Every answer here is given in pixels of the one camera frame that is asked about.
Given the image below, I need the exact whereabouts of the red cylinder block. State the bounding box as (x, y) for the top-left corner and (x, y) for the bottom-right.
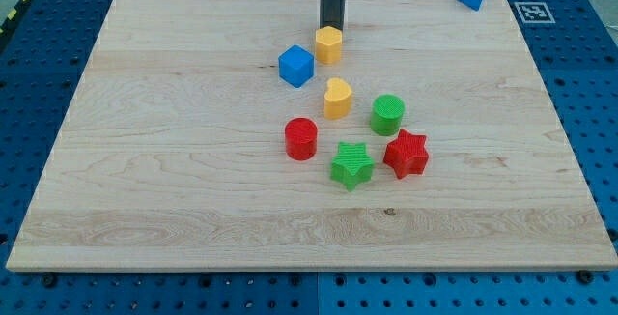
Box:
(284, 118), (318, 160)

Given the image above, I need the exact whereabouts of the green star block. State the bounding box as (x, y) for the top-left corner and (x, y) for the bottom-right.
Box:
(330, 142), (375, 191)

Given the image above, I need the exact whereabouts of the yellow heart block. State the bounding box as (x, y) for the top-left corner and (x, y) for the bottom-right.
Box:
(323, 77), (353, 120)

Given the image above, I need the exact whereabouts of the blue cube block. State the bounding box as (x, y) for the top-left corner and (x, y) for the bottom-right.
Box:
(278, 44), (314, 88)

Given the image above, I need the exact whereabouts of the green cylinder block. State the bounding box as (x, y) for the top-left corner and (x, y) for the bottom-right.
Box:
(370, 94), (405, 136)

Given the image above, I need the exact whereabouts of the wooden board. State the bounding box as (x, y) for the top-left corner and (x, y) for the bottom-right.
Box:
(7, 0), (617, 273)

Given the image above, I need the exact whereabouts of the red star block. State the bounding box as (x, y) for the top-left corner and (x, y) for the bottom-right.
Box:
(383, 129), (430, 179)

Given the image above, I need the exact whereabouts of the yellow hexagon block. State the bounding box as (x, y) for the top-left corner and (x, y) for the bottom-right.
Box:
(315, 26), (343, 64)

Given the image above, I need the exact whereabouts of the white fiducial marker tag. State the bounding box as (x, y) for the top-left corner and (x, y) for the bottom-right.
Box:
(514, 1), (555, 24)

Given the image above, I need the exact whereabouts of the yellow black hazard tape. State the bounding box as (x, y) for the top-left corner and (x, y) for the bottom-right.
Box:
(1, 0), (33, 36)

